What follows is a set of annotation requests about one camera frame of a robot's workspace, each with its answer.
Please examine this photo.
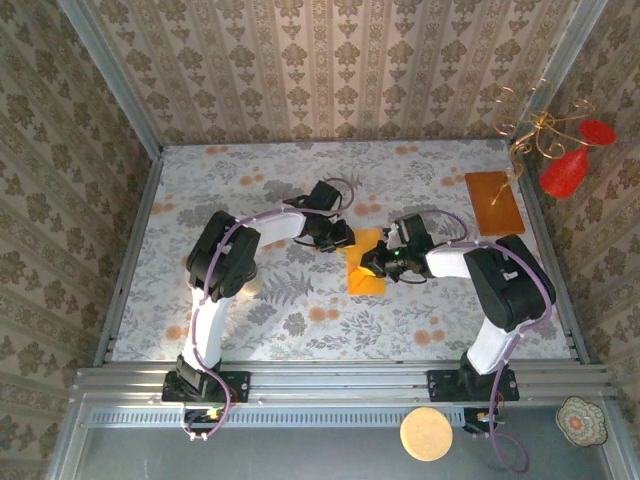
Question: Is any orange square paper sheet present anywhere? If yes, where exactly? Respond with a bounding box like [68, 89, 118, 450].
[346, 227, 388, 296]

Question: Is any floral table cover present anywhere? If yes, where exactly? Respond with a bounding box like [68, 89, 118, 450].
[110, 139, 574, 362]

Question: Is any brown wooden board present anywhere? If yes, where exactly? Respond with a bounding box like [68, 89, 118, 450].
[464, 171, 527, 236]

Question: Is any round cork coaster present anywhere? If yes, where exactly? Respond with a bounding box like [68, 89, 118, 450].
[399, 406, 454, 462]

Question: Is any small controller board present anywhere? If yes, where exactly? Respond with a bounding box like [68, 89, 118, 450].
[462, 407, 507, 435]
[182, 405, 225, 432]

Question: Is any red wine glass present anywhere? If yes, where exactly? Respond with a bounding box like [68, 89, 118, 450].
[539, 119, 617, 199]

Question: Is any small patterned dish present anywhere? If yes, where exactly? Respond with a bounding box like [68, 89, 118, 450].
[555, 396, 609, 449]

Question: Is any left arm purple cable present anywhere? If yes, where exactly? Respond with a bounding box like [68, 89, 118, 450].
[180, 177, 357, 442]

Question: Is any wide aluminium base rail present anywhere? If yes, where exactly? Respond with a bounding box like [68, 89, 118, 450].
[73, 360, 615, 406]

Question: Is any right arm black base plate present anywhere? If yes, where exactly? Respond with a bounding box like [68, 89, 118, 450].
[427, 368, 520, 403]

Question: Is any aluminium table side rail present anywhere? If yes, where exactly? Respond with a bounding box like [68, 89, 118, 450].
[509, 139, 592, 365]
[93, 147, 165, 366]

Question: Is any slotted grey cable duct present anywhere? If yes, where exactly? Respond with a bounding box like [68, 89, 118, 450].
[82, 405, 469, 430]

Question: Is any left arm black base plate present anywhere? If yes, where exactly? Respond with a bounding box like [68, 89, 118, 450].
[160, 370, 252, 404]

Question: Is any gold wire stand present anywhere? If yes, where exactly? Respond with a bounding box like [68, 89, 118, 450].
[491, 77, 596, 206]

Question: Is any aluminium corner post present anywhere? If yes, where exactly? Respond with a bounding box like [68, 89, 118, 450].
[514, 0, 610, 146]
[55, 0, 165, 154]

